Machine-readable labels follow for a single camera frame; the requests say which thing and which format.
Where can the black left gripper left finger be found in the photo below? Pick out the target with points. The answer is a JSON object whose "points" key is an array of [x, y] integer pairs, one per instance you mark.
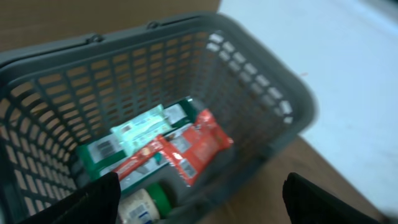
{"points": [[95, 203]]}

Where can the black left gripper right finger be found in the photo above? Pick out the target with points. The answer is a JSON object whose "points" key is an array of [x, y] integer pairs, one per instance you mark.
{"points": [[306, 203]]}

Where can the green lid jar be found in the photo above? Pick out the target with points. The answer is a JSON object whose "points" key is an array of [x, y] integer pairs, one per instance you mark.
{"points": [[145, 206]]}

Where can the red Nescafe stick sachet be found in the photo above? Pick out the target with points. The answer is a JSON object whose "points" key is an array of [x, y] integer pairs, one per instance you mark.
{"points": [[155, 146]]}

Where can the green snack packet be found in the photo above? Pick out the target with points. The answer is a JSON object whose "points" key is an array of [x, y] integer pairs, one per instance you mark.
{"points": [[101, 156]]}

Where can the pale green wipes packet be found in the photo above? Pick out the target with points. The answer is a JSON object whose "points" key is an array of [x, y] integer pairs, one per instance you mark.
{"points": [[137, 132]]}

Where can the grey plastic shopping basket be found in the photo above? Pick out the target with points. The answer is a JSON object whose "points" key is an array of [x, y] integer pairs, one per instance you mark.
{"points": [[61, 95]]}

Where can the red snack packet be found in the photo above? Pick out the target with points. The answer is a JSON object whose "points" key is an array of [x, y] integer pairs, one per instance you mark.
{"points": [[192, 150]]}

